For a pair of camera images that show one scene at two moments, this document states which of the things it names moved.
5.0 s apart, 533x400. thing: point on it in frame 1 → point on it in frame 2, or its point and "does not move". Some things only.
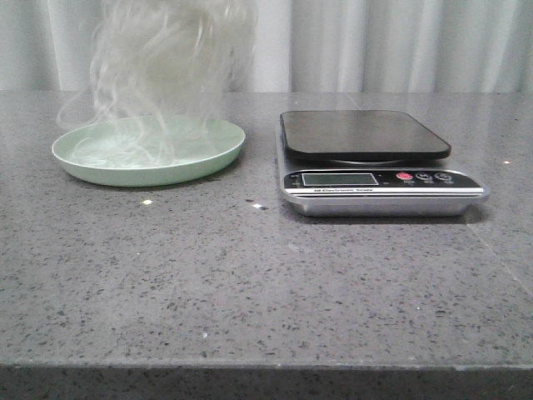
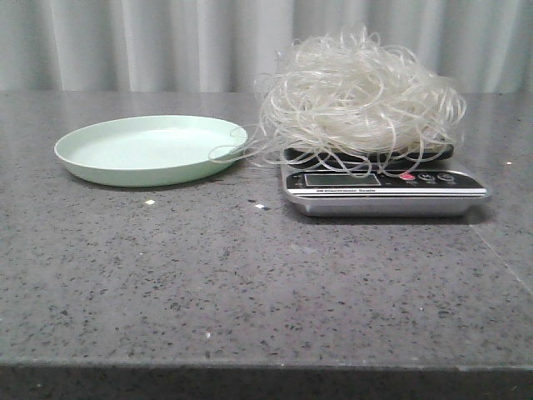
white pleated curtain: x=305 y=47 does not move
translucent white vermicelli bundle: x=164 y=74 → x=355 y=97
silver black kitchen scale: x=371 y=163 does not move
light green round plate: x=147 y=151 does not move
